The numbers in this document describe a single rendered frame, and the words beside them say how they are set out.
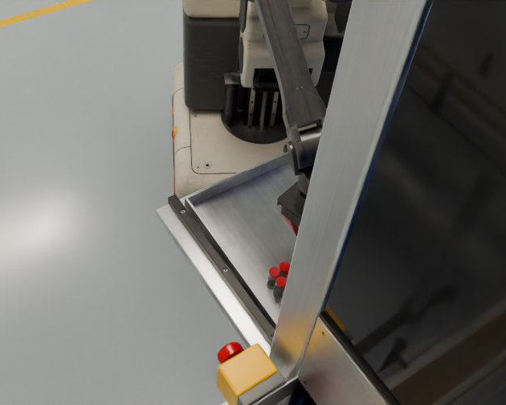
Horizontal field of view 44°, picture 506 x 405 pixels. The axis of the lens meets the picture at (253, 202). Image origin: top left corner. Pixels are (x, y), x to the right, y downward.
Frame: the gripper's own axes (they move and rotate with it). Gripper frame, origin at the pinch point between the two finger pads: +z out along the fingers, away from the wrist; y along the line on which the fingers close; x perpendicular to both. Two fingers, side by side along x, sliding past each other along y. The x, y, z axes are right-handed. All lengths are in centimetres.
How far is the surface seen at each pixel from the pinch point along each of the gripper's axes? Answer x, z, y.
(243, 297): -16.6, 2.4, 0.1
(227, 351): -30.1, -8.8, 8.5
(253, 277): -11.4, 4.2, -2.1
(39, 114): 29, 89, -150
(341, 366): -27.5, -23.9, 24.5
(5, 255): -21, 90, -102
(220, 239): -9.6, 3.9, -12.3
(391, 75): -26, -65, 19
